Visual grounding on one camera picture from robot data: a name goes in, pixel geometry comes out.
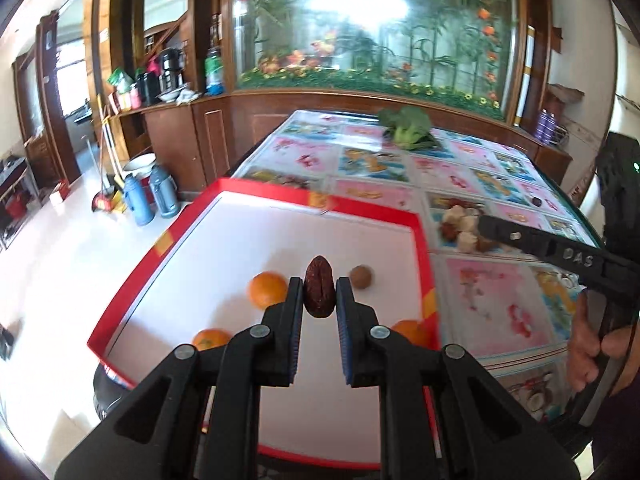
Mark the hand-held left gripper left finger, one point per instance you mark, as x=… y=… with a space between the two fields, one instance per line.
x=297 y=330

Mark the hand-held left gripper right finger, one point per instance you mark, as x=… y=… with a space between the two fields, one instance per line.
x=342 y=330

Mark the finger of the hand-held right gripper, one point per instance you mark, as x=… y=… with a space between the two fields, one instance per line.
x=550 y=250

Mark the orange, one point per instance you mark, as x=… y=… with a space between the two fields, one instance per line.
x=267 y=290
x=412 y=332
x=210 y=339

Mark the brown round longan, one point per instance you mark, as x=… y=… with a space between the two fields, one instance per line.
x=361 y=277

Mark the pile of dates and longans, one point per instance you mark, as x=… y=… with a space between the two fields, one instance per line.
x=462 y=227

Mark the red box with white inside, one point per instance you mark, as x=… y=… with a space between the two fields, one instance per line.
x=250 y=240

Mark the person's right hand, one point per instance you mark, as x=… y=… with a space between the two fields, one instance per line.
x=580 y=350

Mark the printed tablecloth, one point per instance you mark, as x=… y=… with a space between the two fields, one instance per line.
x=500 y=300

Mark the purple bottle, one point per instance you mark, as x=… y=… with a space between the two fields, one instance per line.
x=541 y=125
x=551 y=127

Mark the green bok choy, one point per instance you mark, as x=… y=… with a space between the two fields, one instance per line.
x=407 y=127

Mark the grey blue thermos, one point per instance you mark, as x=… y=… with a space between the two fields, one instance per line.
x=164 y=190

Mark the wooden cabinet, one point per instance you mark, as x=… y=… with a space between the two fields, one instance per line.
x=250 y=130

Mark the white basin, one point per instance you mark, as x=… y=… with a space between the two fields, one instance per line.
x=139 y=162

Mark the red dustpan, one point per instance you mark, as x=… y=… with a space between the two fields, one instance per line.
x=102 y=204

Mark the flower painted glass panel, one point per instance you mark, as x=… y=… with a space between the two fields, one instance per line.
x=375 y=60

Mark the white bowl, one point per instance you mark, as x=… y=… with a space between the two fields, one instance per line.
x=169 y=95

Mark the green soda bottle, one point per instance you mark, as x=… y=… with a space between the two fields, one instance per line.
x=214 y=72

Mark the black thermos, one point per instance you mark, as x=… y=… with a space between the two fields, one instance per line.
x=147 y=87

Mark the green packet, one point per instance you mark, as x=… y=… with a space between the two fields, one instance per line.
x=120 y=80

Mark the black metal rack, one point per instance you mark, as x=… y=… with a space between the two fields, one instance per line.
x=12 y=200

